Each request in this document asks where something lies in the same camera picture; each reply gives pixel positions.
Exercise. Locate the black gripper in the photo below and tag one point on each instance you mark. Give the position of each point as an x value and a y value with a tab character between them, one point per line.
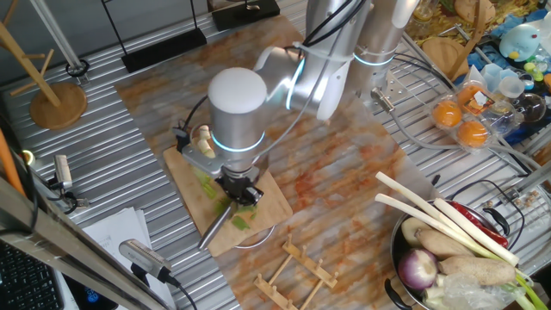
237	177

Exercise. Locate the steel kitchen cleaver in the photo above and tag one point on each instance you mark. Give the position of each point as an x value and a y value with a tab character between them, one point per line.
213	232

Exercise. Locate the green scallion leaf piece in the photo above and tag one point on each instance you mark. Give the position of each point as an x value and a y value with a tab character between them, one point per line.
247	209

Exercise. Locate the short pale green scallion piece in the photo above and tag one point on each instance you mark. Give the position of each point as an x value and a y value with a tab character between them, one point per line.
209	190

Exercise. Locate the wooden cutting board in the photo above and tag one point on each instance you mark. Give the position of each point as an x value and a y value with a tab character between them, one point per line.
275	206

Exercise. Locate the orange marble pattern mat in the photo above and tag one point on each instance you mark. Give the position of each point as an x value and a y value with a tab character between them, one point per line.
323	194

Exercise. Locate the wooden knife rack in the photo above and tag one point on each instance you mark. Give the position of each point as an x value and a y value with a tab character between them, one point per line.
310	260

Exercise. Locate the white paper stack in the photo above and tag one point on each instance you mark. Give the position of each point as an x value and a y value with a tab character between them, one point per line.
116	228

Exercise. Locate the black stand base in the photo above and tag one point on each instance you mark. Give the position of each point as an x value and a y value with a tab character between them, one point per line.
163	49
241	15

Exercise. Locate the black cooking pot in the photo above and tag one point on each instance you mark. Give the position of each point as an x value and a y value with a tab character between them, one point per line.
398	254

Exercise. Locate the pale potato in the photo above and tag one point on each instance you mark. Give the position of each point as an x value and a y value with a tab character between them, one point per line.
411	230

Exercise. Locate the metal clamp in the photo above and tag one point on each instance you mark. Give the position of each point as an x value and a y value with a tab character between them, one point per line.
63	172

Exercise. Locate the red onion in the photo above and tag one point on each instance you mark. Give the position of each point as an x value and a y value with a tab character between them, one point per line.
416	269

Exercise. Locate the brown yam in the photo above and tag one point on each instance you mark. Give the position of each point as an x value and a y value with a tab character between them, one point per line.
478	270
439	245

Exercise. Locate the round wooden disc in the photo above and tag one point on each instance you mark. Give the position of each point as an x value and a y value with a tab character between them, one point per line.
58	107

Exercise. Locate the round orange fruit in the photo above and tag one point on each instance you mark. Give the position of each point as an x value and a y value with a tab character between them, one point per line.
472	134
465	94
446	114

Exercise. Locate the red chili pepper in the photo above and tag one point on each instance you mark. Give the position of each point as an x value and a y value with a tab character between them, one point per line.
473	215

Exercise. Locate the black keyboard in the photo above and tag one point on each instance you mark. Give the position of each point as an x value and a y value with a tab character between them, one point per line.
26	284

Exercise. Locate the orange tube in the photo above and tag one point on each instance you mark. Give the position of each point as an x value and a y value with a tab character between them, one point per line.
8	163

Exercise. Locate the silver tripod pole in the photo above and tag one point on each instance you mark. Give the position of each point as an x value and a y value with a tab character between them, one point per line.
58	34

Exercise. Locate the wooden round base stand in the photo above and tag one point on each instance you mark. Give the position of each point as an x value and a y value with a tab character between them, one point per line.
443	53

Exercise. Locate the clear plastic bag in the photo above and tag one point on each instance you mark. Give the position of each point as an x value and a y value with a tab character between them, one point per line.
469	295

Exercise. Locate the blue cloth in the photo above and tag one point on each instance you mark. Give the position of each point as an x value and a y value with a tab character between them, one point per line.
480	60

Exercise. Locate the translucent blue plastic cup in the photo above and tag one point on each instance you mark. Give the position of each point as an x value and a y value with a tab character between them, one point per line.
493	75

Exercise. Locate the translucent white plastic cup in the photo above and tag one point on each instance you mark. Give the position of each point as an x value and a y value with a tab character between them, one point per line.
511	87

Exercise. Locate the clear glass goblet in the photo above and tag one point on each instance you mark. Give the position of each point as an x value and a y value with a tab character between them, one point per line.
531	107

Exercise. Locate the blue plush toy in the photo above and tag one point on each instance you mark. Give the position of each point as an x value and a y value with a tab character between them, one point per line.
518	43

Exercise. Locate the ribbed grey camera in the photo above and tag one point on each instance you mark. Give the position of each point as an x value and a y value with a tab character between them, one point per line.
144	258

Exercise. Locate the aluminium frame bar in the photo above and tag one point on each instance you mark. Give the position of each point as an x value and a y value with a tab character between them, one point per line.
64	254

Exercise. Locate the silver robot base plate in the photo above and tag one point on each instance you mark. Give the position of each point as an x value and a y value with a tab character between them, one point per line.
398	86

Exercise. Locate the aluminium profile rail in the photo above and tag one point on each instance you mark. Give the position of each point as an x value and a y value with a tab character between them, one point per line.
534	178

